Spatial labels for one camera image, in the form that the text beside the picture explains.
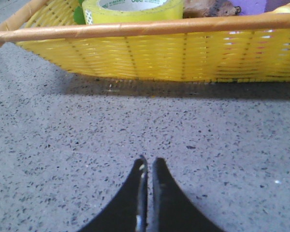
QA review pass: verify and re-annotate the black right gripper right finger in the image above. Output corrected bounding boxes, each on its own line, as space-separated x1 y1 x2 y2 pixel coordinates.
153 158 222 232

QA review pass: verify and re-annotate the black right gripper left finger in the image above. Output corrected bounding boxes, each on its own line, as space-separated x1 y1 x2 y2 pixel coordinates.
80 156 148 232

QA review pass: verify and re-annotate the yellow tape roll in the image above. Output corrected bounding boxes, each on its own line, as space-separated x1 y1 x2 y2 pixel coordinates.
82 0 184 25

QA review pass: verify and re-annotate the yellow woven basket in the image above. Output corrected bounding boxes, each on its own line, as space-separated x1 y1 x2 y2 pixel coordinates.
0 0 290 82

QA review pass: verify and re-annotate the orange toy carrot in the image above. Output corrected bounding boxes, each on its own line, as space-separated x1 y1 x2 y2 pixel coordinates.
73 0 86 25

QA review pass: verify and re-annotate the brown ginger root toy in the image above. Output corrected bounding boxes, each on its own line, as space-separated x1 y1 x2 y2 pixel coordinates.
183 0 241 18

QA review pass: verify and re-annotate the purple foam block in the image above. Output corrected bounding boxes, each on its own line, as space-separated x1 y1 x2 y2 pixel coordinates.
230 0 267 15

